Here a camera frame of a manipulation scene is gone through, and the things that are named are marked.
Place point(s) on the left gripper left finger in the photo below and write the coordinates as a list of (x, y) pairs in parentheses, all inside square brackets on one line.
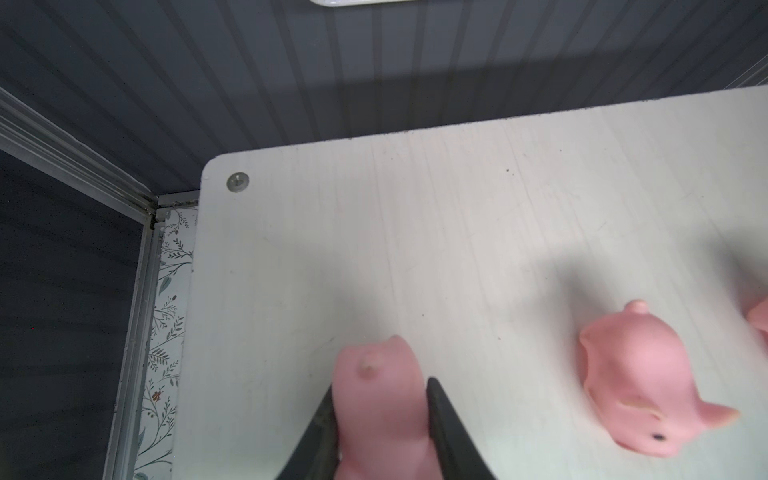
[(316, 456)]

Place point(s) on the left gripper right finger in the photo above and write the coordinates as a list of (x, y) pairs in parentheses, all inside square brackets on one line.
[(458, 457)]

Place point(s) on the pink pig toy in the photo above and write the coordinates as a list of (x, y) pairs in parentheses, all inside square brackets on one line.
[(640, 382), (757, 317), (380, 404)]

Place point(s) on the white two-tier shelf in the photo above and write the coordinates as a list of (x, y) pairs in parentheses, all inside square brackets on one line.
[(484, 245)]

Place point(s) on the floral patterned mat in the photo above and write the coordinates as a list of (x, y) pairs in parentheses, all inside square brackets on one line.
[(160, 391)]

